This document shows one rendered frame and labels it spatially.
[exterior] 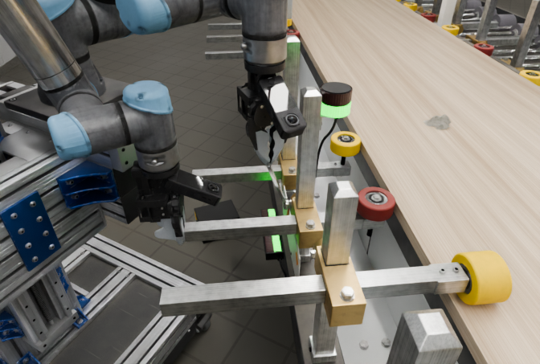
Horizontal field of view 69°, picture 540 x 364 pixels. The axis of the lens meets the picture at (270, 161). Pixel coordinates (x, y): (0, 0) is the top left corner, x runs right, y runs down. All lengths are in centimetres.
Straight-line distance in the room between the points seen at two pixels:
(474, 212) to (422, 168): 17
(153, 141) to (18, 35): 26
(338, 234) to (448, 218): 35
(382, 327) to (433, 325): 67
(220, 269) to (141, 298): 45
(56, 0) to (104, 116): 38
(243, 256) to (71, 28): 132
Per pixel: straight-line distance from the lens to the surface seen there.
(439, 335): 35
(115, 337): 154
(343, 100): 74
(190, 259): 198
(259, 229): 85
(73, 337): 158
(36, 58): 76
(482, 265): 70
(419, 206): 89
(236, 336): 171
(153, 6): 62
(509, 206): 97
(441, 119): 123
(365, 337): 99
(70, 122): 68
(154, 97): 67
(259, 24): 65
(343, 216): 57
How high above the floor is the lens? 144
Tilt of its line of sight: 34 degrees down
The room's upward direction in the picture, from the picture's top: straight up
